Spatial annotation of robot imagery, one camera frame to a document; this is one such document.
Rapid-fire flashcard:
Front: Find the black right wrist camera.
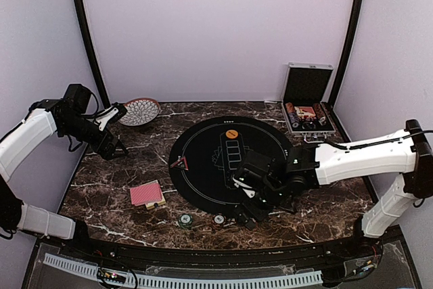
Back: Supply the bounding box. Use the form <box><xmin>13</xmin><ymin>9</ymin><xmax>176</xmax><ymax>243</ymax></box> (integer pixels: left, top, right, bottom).
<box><xmin>232</xmin><ymin>150</ymin><xmax>273</xmax><ymax>190</ymax></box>

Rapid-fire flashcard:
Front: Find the right black frame post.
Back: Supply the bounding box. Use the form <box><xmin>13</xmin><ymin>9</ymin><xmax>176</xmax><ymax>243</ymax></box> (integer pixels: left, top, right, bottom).
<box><xmin>328</xmin><ymin>0</ymin><xmax>363</xmax><ymax>108</ymax></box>

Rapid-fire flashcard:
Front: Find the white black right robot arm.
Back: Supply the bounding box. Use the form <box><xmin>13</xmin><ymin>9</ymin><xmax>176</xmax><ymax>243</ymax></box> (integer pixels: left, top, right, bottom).
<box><xmin>232</xmin><ymin>119</ymin><xmax>432</xmax><ymax>238</ymax></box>

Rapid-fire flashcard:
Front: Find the black front table rail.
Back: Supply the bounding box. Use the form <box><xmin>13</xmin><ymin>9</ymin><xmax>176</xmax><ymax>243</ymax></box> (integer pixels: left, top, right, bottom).
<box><xmin>49</xmin><ymin>238</ymin><xmax>383</xmax><ymax>269</ymax></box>

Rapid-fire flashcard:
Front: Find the left black frame post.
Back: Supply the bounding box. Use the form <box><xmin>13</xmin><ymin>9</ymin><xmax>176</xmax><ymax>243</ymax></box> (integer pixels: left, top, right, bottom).
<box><xmin>73</xmin><ymin>0</ymin><xmax>110</xmax><ymax>108</ymax></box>

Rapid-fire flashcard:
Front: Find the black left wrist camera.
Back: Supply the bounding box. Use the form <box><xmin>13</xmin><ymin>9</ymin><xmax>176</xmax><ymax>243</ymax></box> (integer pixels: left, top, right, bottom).
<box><xmin>64</xmin><ymin>84</ymin><xmax>92</xmax><ymax>114</ymax></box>

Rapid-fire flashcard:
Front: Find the white slotted cable duct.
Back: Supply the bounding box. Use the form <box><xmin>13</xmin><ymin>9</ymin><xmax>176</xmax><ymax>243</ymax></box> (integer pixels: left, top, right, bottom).
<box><xmin>43</xmin><ymin>253</ymin><xmax>323</xmax><ymax>288</ymax></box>

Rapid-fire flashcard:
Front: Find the round black poker mat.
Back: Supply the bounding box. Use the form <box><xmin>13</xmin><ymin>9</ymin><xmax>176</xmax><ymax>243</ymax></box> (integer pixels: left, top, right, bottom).
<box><xmin>168</xmin><ymin>116</ymin><xmax>292</xmax><ymax>218</ymax></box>

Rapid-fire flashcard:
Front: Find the orange dealer button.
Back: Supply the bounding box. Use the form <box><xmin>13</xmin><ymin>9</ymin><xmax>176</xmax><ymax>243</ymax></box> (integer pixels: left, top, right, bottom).
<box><xmin>225</xmin><ymin>129</ymin><xmax>239</xmax><ymax>139</ymax></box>

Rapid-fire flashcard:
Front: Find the floral patterned ceramic bowl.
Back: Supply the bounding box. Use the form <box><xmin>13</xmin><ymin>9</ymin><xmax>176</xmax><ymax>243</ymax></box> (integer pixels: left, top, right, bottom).
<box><xmin>119</xmin><ymin>97</ymin><xmax>160</xmax><ymax>127</ymax></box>

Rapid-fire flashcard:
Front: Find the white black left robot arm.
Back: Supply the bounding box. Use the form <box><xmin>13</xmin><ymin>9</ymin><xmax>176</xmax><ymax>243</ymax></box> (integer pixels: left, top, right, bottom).
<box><xmin>1</xmin><ymin>99</ymin><xmax>128</xmax><ymax>240</ymax></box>

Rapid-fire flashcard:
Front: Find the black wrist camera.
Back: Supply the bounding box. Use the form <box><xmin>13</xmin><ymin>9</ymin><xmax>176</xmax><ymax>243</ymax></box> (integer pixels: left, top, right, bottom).
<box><xmin>232</xmin><ymin>150</ymin><xmax>273</xmax><ymax>190</ymax></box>
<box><xmin>64</xmin><ymin>84</ymin><xmax>92</xmax><ymax>114</ymax></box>

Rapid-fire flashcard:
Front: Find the brown poker chip stack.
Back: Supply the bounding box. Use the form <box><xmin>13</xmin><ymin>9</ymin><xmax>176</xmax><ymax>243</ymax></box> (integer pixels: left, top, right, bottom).
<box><xmin>212</xmin><ymin>214</ymin><xmax>226</xmax><ymax>227</ymax></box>

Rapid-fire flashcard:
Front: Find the red playing card deck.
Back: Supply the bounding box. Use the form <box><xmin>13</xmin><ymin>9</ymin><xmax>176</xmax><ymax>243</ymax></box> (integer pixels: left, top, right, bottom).
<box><xmin>130</xmin><ymin>181</ymin><xmax>162</xmax><ymax>206</ymax></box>

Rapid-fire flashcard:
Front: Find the black frame post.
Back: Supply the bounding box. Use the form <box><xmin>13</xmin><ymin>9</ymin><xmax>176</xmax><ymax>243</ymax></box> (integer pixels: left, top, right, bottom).
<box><xmin>73</xmin><ymin>0</ymin><xmax>110</xmax><ymax>108</ymax></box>
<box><xmin>328</xmin><ymin>0</ymin><xmax>363</xmax><ymax>108</ymax></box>

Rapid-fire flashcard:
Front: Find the aluminium poker chip case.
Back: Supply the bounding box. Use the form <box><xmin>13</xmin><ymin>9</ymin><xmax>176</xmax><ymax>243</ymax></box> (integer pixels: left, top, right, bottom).
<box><xmin>281</xmin><ymin>63</ymin><xmax>336</xmax><ymax>143</ymax></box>

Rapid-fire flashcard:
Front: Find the green poker chip stack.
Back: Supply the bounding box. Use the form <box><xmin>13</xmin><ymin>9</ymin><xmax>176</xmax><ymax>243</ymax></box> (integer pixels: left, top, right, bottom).
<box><xmin>178</xmin><ymin>214</ymin><xmax>193</xmax><ymax>229</ymax></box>

